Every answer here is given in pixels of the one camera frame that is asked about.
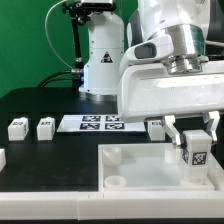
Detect grey cable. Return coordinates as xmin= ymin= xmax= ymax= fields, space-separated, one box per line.
xmin=44 ymin=0 xmax=83 ymax=75

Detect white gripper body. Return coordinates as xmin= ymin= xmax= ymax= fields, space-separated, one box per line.
xmin=117 ymin=61 xmax=224 ymax=123

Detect white front wall fixture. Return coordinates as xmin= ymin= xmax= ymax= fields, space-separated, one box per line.
xmin=0 ymin=191 xmax=224 ymax=220

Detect black cables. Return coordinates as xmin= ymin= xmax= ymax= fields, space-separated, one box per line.
xmin=38 ymin=70 xmax=83 ymax=88

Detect grey camera on stand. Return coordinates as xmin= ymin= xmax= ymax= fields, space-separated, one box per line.
xmin=81 ymin=0 xmax=113 ymax=5

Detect black camera stand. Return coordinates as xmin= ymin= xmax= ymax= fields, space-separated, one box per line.
xmin=62 ymin=1 xmax=90 ymax=89

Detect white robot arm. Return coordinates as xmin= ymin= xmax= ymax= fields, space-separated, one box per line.
xmin=80 ymin=0 xmax=224 ymax=146

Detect white marker sheet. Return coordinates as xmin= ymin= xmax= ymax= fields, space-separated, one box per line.
xmin=57 ymin=114 xmax=145 ymax=133

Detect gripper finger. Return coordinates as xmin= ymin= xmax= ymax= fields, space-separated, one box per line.
xmin=161 ymin=115 xmax=181 ymax=148
xmin=203 ymin=111 xmax=220 ymax=144

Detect white square tabletop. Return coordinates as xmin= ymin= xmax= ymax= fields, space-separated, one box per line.
xmin=98 ymin=143 xmax=224 ymax=191

